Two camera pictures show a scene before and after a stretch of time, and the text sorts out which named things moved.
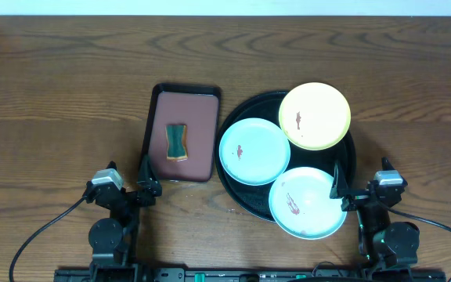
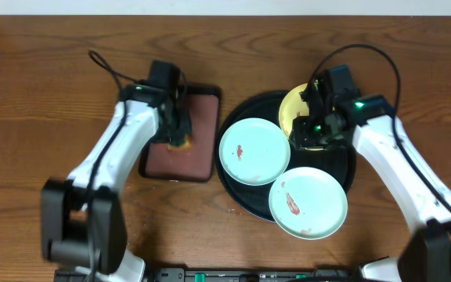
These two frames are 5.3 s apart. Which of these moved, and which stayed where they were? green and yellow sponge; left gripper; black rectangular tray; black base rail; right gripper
Moved: left gripper; right gripper; green and yellow sponge
Stayed: black rectangular tray; black base rail
